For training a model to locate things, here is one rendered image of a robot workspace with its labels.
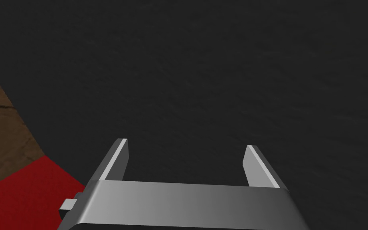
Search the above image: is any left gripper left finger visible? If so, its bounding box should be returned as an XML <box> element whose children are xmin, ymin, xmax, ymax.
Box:
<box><xmin>91</xmin><ymin>138</ymin><xmax>129</xmax><ymax>182</ymax></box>

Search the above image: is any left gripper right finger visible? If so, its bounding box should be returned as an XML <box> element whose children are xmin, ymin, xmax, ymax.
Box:
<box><xmin>242</xmin><ymin>145</ymin><xmax>289</xmax><ymax>192</ymax></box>

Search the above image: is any red rug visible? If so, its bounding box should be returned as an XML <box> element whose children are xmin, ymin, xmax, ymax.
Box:
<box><xmin>0</xmin><ymin>155</ymin><xmax>86</xmax><ymax>230</ymax></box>

